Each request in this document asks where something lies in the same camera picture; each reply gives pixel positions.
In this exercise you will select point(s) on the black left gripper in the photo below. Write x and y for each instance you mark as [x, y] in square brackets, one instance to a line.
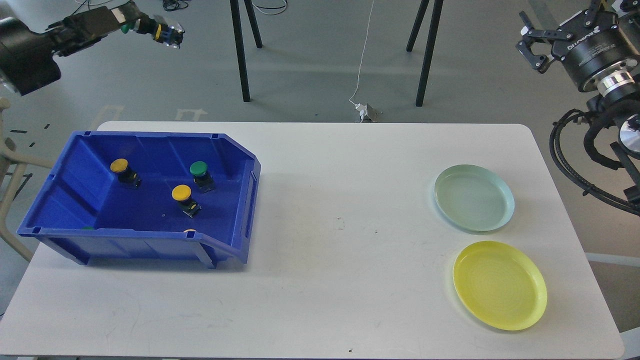
[82, 30]

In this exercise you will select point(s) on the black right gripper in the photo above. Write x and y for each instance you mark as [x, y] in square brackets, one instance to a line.
[595, 53]

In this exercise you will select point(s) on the yellow push button bin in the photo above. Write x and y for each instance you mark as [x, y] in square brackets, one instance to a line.
[125, 173]
[183, 195]

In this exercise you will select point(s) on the green push button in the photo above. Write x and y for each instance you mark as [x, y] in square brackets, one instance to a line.
[202, 177]
[162, 30]

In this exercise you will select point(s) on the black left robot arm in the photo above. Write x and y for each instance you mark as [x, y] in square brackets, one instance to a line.
[27, 58]

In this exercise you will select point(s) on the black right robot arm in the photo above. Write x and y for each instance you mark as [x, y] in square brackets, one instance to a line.
[612, 138]

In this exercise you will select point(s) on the green push button in bin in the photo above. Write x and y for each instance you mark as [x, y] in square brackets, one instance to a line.
[202, 177]

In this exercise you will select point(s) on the light green plate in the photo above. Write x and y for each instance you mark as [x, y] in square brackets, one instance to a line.
[473, 198]

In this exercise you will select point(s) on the yellow plate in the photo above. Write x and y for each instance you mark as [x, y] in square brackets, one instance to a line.
[500, 285]

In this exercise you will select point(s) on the left black tripod legs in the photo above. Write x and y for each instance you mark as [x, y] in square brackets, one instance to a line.
[236, 22]

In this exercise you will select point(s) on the blue plastic storage bin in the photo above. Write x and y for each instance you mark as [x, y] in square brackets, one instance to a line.
[84, 213]

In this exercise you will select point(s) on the beige chair frame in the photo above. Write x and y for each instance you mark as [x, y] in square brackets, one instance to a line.
[9, 157]

